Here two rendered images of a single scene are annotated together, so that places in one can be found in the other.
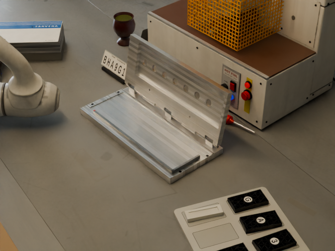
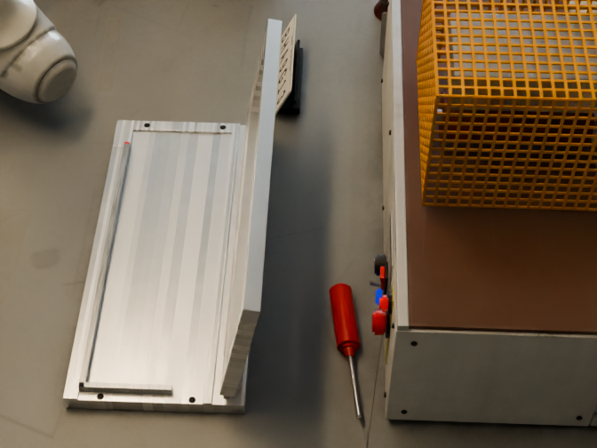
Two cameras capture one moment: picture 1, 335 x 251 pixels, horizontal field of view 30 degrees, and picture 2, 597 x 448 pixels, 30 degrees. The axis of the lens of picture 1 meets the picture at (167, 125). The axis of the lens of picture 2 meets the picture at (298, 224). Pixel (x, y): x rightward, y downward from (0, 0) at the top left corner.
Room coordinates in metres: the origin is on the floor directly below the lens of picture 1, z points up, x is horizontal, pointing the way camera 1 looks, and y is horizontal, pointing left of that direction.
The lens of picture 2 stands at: (1.00, -0.64, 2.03)
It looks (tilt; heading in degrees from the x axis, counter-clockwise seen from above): 51 degrees down; 43
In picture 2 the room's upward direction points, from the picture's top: straight up
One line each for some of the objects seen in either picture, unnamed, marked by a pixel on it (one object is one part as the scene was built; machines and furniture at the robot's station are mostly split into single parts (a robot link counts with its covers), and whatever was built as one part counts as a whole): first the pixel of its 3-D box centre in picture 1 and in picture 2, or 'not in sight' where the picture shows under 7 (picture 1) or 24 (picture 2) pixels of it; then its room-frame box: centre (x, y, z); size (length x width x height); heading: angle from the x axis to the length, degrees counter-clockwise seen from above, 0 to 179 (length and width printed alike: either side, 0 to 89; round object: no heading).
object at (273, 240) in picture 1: (274, 242); not in sight; (1.05, -0.26, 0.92); 0.10 x 0.05 x 0.01; 113
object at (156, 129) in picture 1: (148, 128); (174, 250); (1.52, 0.06, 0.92); 0.44 x 0.21 x 0.04; 41
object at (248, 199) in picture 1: (248, 200); not in sight; (1.20, -0.21, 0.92); 0.10 x 0.05 x 0.01; 110
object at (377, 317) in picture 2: (246, 95); (380, 323); (1.56, -0.24, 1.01); 0.03 x 0.02 x 0.03; 41
